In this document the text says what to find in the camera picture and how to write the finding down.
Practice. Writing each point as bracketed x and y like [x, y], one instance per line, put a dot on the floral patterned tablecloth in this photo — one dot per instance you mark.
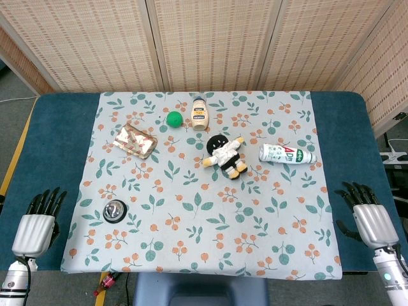
[204, 207]

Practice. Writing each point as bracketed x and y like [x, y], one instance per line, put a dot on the white yogurt drink bottle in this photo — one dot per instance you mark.
[287, 154]

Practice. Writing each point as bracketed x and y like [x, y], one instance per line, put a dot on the gold foil wrapped package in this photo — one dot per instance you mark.
[135, 141]

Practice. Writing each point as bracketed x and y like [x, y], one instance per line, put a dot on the green ball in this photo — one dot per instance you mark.
[174, 119]

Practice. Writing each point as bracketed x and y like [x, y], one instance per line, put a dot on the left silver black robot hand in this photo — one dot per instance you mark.
[33, 229]

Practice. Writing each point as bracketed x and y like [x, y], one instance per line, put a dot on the blue padded table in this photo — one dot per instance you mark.
[48, 178]

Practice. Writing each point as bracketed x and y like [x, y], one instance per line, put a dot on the beige sauce squeeze bottle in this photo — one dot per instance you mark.
[199, 113]

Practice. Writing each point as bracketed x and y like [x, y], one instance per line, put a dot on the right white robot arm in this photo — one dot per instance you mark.
[392, 274]

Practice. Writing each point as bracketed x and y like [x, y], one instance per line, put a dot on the plush doll white robe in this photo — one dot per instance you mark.
[224, 156]

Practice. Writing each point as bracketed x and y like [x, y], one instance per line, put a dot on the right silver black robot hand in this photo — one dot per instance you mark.
[373, 223]

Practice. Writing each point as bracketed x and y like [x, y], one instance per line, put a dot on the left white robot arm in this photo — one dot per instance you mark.
[14, 280]

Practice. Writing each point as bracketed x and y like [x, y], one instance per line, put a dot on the bamboo folding screen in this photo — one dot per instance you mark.
[204, 44]

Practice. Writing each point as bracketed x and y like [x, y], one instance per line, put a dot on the black call bell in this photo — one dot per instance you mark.
[114, 211]

